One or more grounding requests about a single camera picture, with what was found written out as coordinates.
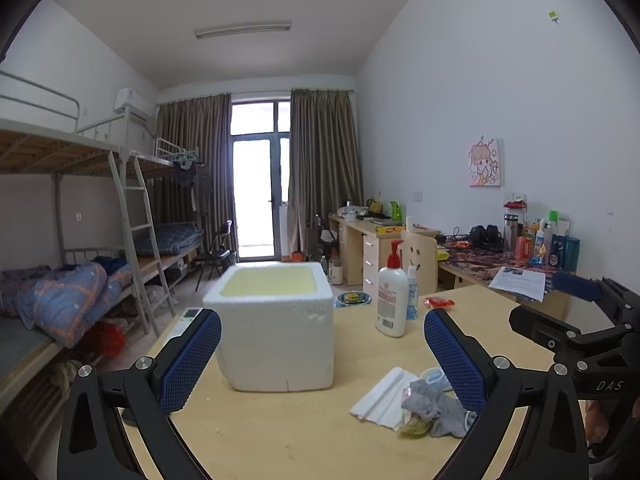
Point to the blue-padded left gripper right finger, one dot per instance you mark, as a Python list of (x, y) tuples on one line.
[(463, 360)]

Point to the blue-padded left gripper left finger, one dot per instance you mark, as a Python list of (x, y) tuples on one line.
[(180, 363)]

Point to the blue face mask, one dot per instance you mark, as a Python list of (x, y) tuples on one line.
[(436, 379)]

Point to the right hand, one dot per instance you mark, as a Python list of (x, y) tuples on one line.
[(596, 423)]

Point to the grey sock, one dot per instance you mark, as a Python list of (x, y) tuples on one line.
[(449, 417)]

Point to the white remote control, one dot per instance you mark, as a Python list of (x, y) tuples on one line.
[(189, 315)]

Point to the red snack packet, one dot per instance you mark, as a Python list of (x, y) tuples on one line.
[(438, 302)]

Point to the printed paper sheet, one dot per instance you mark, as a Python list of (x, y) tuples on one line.
[(520, 282)]

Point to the white lotion pump bottle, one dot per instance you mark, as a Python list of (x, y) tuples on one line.
[(393, 293)]

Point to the white styrofoam box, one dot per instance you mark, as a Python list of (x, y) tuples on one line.
[(277, 324)]

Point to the black folding chair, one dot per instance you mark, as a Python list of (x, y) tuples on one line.
[(217, 254)]

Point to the wooden smiley chair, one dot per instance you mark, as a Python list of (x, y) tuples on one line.
[(420, 251)]

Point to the blue plaid quilt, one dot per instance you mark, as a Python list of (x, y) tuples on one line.
[(66, 302)]

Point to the black headphones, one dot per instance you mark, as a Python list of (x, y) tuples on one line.
[(487, 238)]

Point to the waste bin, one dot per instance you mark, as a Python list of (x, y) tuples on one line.
[(352, 299)]

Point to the clear thermos bottle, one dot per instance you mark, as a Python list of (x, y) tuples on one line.
[(510, 234)]

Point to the wooden desk with drawers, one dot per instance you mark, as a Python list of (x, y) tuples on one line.
[(364, 248)]

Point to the metal bunk bed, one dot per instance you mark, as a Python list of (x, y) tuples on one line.
[(71, 192)]

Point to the left brown curtain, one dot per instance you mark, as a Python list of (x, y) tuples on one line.
[(199, 191)]

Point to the brown curtain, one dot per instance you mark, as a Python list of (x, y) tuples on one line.
[(325, 167), (199, 191)]

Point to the right brown curtain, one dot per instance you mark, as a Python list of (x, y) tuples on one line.
[(325, 167)]

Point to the glass balcony door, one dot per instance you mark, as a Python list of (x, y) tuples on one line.
[(260, 133)]

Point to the white air conditioner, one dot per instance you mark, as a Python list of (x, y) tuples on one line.
[(126, 97)]

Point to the ceiling tube light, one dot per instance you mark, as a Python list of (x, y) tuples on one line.
[(242, 29)]

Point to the pink cartoon wall picture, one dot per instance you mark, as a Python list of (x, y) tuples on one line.
[(484, 163)]

